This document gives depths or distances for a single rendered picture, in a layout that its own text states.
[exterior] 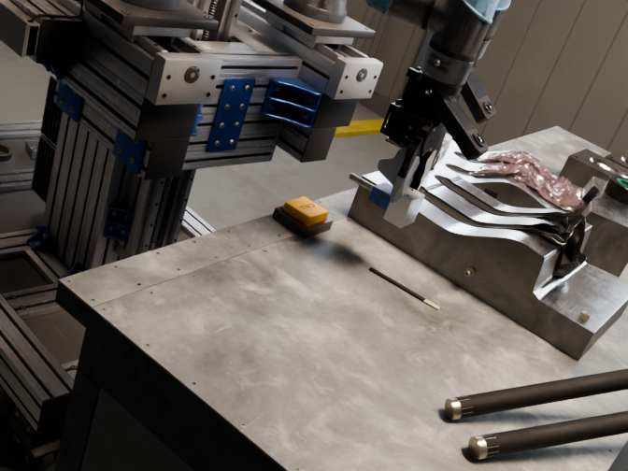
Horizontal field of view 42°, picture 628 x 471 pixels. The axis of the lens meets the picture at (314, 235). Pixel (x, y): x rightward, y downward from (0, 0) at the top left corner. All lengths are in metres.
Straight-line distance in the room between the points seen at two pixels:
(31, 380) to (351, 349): 0.88
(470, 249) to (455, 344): 0.22
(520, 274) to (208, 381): 0.62
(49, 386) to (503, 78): 3.21
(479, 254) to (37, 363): 1.00
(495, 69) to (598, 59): 0.56
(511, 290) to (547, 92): 2.98
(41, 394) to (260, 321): 0.76
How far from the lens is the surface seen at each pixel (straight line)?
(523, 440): 1.12
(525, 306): 1.44
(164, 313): 1.14
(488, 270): 1.45
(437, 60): 1.26
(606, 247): 1.82
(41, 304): 2.10
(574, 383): 1.23
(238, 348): 1.11
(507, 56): 4.47
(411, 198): 1.34
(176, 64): 1.50
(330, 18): 1.93
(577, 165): 2.27
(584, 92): 4.28
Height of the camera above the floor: 1.45
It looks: 27 degrees down
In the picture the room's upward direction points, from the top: 20 degrees clockwise
